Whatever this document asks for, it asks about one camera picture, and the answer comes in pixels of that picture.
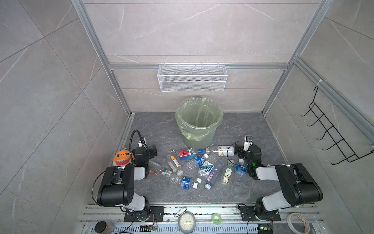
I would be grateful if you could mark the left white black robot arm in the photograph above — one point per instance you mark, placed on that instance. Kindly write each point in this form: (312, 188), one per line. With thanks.
(117, 185)

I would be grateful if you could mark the large bottle white yellow label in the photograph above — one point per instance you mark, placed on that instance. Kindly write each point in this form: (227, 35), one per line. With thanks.
(221, 151)

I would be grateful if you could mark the green tape roll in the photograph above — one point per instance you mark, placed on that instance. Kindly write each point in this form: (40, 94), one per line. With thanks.
(216, 219)

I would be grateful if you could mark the Fiji bottle red flower label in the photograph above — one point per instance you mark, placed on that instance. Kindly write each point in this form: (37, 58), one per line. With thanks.
(188, 153)

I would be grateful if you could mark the small bottle blue label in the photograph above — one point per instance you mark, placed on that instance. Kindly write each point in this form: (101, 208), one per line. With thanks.
(240, 172)

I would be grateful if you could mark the orange shark plush toy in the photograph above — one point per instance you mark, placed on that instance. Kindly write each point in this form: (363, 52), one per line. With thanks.
(122, 158)

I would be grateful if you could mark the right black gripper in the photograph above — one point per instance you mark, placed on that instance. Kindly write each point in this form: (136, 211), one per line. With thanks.
(241, 153)

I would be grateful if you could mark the white wire wall basket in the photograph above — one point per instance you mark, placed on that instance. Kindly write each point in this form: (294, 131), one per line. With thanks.
(192, 78)

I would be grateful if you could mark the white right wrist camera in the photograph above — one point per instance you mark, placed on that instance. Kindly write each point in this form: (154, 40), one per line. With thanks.
(248, 141)

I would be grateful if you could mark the round grey dial timer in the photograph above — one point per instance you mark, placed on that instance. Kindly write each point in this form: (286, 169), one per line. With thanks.
(186, 222)

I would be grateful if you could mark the crushed bottle blue label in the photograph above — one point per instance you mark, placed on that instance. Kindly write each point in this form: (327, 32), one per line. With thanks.
(196, 162)

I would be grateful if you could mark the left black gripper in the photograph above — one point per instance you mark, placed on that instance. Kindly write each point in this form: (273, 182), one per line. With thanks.
(150, 151)

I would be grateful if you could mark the bottle green white blue label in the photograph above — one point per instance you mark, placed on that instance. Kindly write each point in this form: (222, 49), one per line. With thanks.
(206, 168)

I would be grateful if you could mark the black lidded jar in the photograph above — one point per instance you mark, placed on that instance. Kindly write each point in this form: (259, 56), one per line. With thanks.
(105, 227)

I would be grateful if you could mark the clear bottle white orange label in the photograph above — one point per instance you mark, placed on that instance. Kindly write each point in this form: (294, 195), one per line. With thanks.
(175, 165)

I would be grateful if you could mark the white tape roll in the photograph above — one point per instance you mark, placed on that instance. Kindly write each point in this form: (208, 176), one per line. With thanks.
(303, 221)

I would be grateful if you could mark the grey mesh waste bin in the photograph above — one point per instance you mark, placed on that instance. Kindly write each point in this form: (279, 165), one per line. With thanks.
(200, 125)

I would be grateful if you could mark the crushed bottle pink purple label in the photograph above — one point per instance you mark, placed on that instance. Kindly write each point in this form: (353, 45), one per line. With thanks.
(213, 177)

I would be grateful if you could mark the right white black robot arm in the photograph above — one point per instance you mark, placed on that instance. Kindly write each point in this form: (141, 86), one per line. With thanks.
(297, 187)

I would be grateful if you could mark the tea bottle green neck band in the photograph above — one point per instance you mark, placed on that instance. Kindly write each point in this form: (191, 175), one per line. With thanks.
(227, 174)

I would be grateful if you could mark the green plastic bin liner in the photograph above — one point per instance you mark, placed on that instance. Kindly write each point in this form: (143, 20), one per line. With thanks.
(198, 117)

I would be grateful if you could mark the black wire hook rack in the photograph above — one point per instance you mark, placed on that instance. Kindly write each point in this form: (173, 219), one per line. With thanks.
(330, 130)

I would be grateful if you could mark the lying bottle dark blue label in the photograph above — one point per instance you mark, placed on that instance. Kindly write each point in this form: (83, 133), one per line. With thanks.
(183, 182)

